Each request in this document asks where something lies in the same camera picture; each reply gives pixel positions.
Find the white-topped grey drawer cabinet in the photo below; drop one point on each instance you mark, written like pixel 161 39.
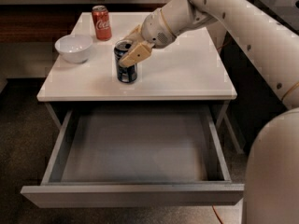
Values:
pixel 171 66

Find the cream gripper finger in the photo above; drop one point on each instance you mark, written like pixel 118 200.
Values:
pixel 135 35
pixel 138 52

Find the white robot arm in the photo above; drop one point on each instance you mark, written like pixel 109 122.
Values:
pixel 271 194

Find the blue pepsi can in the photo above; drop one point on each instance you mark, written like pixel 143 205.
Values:
pixel 124 74

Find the red coca-cola can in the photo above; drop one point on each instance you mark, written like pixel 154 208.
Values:
pixel 101 22

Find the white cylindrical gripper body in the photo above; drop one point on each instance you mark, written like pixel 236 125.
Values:
pixel 154 30

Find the grey top drawer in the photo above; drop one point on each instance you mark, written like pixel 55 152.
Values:
pixel 76 180

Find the white ceramic bowl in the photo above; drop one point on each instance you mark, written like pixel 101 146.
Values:
pixel 74 48

